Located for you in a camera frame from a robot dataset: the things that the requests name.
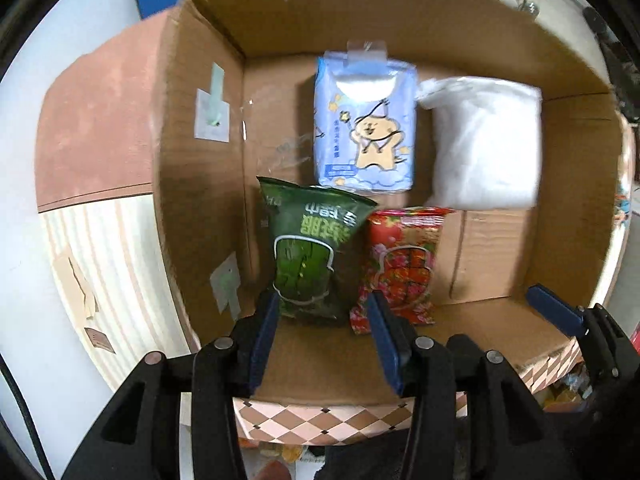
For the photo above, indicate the large cardboard box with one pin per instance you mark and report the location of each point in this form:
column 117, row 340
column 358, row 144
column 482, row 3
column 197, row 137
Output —
column 500, row 325

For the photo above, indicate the pile of colourful packets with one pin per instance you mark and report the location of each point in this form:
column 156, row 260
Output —
column 565, row 390

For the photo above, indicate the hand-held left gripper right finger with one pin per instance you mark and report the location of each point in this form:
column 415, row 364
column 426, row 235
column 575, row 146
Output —
column 386, row 347

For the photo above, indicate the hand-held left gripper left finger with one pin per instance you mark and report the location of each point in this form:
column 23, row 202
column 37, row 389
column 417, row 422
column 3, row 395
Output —
column 262, row 342

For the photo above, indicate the blue cartoon tissue pack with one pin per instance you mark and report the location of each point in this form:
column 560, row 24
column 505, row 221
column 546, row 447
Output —
column 367, row 130

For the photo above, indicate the pink checkered cloth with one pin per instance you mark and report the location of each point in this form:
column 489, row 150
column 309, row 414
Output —
column 320, row 420

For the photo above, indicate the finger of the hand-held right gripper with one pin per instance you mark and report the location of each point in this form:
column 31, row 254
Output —
column 550, row 308

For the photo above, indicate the red snack packet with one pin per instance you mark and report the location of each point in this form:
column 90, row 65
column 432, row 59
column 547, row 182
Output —
column 402, row 260

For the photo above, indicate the green snack packet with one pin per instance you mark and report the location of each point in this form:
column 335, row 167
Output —
column 307, row 255

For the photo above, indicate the white soft plastic pack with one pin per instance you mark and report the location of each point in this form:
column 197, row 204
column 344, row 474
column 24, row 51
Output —
column 485, row 145

